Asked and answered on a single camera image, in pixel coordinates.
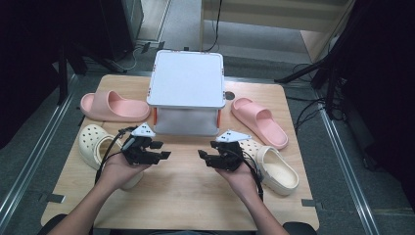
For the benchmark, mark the black chair part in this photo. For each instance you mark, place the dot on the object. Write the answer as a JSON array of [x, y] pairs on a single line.
[[52, 225], [298, 228]]

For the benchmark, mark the cream clog shoe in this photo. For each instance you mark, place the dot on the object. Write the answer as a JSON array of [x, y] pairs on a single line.
[[91, 140], [280, 173]]

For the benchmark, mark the beige wooden furniture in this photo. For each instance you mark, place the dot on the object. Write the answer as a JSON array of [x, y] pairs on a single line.
[[277, 13]]

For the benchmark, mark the pink slide slipper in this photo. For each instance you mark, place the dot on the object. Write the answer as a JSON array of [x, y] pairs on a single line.
[[111, 107], [261, 124]]

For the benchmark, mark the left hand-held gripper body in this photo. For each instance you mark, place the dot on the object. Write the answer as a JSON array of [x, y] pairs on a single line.
[[138, 153]]

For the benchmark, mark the person's right hand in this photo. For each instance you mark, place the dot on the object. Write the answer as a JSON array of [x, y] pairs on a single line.
[[243, 182]]

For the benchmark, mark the metal floor rail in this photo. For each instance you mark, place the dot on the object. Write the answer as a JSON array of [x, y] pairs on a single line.
[[39, 147], [345, 169]]

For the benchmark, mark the grey tape piece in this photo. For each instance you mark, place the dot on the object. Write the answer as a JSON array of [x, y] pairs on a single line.
[[311, 203], [52, 197]]

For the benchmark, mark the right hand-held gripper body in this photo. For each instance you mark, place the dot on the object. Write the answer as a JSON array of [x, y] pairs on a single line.
[[226, 158]]

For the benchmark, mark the white shoe rack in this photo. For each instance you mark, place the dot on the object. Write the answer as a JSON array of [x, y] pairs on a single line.
[[186, 80]]

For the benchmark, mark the dark cabinet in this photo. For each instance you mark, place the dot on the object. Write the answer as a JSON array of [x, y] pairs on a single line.
[[120, 26]]

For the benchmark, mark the black metal stand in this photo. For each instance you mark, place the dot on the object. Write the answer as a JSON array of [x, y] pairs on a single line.
[[329, 75], [63, 75]]

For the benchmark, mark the person's left hand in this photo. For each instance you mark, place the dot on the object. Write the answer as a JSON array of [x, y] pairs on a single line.
[[117, 173]]

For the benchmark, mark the round dark table grommet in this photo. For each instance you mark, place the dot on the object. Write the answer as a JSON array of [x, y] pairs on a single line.
[[229, 95]]

